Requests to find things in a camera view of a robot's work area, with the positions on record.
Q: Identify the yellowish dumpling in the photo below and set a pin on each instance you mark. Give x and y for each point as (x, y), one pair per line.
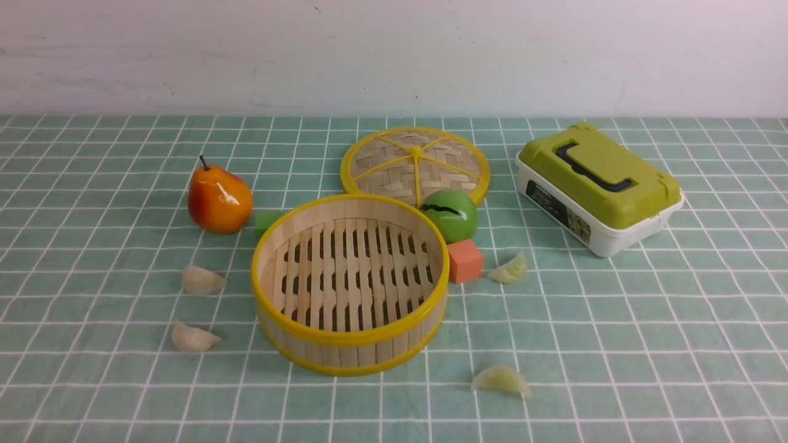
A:
(510, 272)
(501, 378)

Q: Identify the white dumpling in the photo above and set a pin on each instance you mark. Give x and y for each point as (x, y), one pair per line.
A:
(200, 281)
(192, 339)

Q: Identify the woven bamboo steamer lid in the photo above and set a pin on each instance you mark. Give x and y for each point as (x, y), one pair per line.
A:
(411, 163)

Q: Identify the bamboo steamer tray yellow rim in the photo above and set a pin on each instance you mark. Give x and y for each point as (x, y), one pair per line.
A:
(351, 285)

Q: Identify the green toy ball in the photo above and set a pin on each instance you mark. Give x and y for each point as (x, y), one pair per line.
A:
(453, 213)

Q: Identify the orange toy cube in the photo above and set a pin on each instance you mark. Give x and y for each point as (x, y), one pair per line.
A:
(465, 260)

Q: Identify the green toy cube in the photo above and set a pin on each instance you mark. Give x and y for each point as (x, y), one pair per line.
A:
(263, 220)

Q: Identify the orange red toy pear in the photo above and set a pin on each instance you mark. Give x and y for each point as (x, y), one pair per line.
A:
(218, 201)

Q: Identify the green lidded white plastic box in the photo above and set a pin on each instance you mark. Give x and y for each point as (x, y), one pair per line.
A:
(606, 196)

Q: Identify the green checkered tablecloth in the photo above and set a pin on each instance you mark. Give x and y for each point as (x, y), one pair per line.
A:
(682, 337)

